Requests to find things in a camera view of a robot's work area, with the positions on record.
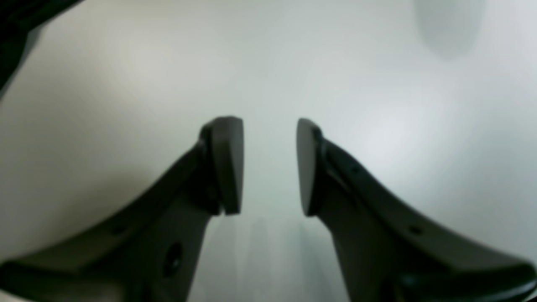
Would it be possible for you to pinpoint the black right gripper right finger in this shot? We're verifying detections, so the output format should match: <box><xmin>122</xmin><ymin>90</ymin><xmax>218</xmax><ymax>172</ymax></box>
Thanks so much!
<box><xmin>297</xmin><ymin>118</ymin><xmax>536</xmax><ymax>302</ymax></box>

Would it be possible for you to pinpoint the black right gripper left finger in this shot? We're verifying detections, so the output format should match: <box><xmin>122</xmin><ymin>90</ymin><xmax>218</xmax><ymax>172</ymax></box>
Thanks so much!
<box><xmin>1</xmin><ymin>116</ymin><xmax>244</xmax><ymax>302</ymax></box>

